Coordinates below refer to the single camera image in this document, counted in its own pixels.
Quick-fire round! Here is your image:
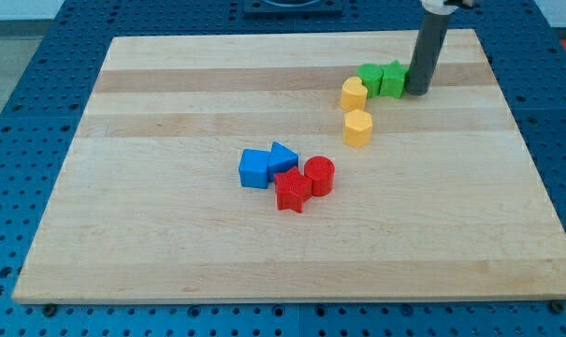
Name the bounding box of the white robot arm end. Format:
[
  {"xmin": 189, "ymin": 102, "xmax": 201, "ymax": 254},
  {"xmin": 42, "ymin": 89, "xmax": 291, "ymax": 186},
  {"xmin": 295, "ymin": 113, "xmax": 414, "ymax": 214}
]
[{"xmin": 421, "ymin": 0, "xmax": 477, "ymax": 16}]

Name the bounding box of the red star block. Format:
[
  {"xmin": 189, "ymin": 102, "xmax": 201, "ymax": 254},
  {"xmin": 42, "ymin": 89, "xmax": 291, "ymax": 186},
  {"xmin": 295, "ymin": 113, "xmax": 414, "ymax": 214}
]
[{"xmin": 274, "ymin": 167, "xmax": 312, "ymax": 213}]

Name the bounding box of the yellow hexagon block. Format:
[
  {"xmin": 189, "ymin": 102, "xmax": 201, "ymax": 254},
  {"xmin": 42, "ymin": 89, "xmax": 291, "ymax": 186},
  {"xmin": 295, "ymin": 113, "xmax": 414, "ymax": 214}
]
[{"xmin": 342, "ymin": 110, "xmax": 373, "ymax": 148}]

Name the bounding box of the blue triangle block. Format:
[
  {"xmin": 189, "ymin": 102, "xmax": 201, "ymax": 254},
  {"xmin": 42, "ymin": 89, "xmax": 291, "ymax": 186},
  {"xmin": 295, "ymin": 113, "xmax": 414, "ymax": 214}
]
[{"xmin": 268, "ymin": 142, "xmax": 299, "ymax": 182}]

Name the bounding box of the red cylinder block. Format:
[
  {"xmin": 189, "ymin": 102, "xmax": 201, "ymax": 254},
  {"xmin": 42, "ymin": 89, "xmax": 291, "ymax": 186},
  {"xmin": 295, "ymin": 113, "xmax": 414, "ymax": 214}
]
[{"xmin": 304, "ymin": 156, "xmax": 335, "ymax": 197}]

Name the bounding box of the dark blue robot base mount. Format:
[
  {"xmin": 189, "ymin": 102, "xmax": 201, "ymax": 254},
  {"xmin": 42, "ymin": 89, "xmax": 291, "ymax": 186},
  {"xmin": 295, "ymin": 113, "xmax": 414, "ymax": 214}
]
[{"xmin": 241, "ymin": 0, "xmax": 343, "ymax": 17}]

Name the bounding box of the yellow heart block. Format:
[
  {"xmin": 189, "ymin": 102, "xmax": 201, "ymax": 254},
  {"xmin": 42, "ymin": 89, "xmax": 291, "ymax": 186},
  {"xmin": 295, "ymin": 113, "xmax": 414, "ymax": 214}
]
[{"xmin": 341, "ymin": 77, "xmax": 368, "ymax": 111}]

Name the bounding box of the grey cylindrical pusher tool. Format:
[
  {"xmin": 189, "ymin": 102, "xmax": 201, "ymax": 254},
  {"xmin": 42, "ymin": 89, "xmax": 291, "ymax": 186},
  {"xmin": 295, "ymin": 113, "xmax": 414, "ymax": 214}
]
[{"xmin": 405, "ymin": 11, "xmax": 450, "ymax": 95}]

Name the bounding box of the wooden board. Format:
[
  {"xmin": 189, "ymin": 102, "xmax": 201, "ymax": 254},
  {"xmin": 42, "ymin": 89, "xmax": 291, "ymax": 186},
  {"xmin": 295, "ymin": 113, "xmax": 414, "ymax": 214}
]
[{"xmin": 12, "ymin": 29, "xmax": 566, "ymax": 304}]

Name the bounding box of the blue cube block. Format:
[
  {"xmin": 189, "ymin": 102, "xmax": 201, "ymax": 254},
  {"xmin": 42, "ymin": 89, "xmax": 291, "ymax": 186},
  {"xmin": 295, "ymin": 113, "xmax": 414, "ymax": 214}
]
[{"xmin": 238, "ymin": 149, "xmax": 269, "ymax": 189}]

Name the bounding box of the green star block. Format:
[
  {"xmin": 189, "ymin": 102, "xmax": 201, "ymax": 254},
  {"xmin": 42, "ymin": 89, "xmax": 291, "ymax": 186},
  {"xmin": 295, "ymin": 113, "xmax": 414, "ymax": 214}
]
[{"xmin": 379, "ymin": 61, "xmax": 408, "ymax": 98}]

